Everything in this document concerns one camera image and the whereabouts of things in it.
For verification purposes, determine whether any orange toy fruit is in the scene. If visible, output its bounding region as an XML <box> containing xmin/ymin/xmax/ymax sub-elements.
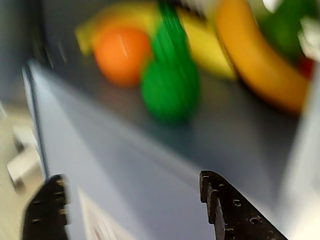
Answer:
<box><xmin>93</xmin><ymin>26</ymin><xmax>154</xmax><ymax>88</ymax></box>

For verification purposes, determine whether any yellow toy banana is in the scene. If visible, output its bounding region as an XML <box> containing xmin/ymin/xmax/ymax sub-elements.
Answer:
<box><xmin>74</xmin><ymin>1</ymin><xmax>161</xmax><ymax>56</ymax></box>

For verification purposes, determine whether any pale yellow toy fruit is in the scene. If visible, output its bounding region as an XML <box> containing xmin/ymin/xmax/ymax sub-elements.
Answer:
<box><xmin>177</xmin><ymin>9</ymin><xmax>238</xmax><ymax>81</ymax></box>

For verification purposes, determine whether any light blue toy kitchen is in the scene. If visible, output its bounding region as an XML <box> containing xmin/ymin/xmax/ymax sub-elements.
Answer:
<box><xmin>0</xmin><ymin>0</ymin><xmax>320</xmax><ymax>240</ymax></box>

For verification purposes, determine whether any red toy fruit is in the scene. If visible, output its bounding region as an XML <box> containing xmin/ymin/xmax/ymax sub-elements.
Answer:
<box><xmin>298</xmin><ymin>55</ymin><xmax>316</xmax><ymax>81</ymax></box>

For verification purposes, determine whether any green toy vegetable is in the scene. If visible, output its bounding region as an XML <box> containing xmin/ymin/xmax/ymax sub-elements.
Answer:
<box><xmin>256</xmin><ymin>8</ymin><xmax>309</xmax><ymax>64</ymax></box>

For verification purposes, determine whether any green toy pineapple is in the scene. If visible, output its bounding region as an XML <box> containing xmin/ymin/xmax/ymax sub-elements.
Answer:
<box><xmin>139</xmin><ymin>0</ymin><xmax>201</xmax><ymax>125</ymax></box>

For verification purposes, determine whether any large orange-yellow toy banana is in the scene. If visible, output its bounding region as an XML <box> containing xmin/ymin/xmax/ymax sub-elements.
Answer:
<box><xmin>215</xmin><ymin>0</ymin><xmax>311</xmax><ymax>115</ymax></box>

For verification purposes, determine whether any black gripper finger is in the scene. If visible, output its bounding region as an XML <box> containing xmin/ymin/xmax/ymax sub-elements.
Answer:
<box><xmin>199</xmin><ymin>170</ymin><xmax>289</xmax><ymax>240</ymax></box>
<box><xmin>21</xmin><ymin>174</ymin><xmax>73</xmax><ymax>240</ymax></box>

